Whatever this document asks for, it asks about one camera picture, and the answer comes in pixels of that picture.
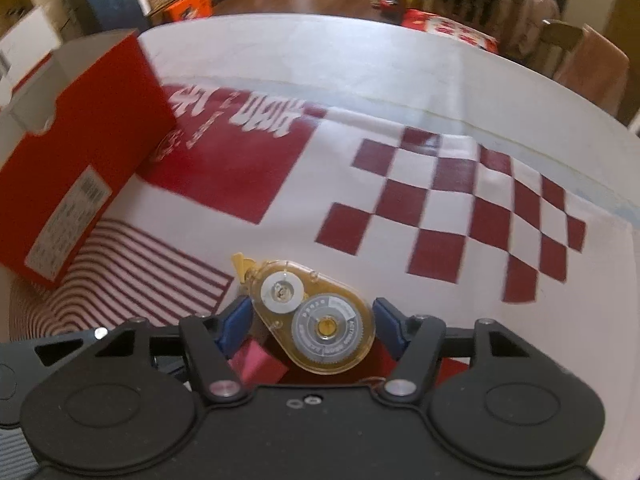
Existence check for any pink towel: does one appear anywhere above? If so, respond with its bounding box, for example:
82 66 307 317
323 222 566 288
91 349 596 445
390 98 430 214
552 25 631 121

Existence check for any red cardboard box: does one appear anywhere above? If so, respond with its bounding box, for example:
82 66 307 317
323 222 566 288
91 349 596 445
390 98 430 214
0 29 178 290

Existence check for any yellow clear correction tape dispenser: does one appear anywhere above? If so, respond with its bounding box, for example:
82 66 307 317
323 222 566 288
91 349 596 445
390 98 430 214
231 252 376 376

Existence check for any orange gift box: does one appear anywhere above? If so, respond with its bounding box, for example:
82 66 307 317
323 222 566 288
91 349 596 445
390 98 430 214
162 0 216 23

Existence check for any red white printed table mat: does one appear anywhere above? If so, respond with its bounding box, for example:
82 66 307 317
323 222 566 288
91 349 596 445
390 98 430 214
10 80 636 386

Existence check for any pink binder clip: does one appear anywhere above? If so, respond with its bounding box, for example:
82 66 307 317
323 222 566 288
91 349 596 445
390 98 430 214
227 337 291 386

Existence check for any red printed packet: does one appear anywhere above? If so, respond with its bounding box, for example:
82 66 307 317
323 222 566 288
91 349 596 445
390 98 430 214
402 7 501 53

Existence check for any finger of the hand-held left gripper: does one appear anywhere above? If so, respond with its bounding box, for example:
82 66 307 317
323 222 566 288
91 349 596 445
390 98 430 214
34 327 111 370

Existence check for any black flat board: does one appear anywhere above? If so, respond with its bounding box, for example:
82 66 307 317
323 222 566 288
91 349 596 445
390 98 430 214
82 0 151 33

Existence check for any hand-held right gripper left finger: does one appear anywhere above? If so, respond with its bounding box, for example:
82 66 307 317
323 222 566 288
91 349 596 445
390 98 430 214
94 296 254 404

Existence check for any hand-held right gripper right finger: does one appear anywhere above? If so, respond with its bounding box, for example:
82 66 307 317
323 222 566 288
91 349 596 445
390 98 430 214
372 297 567 402

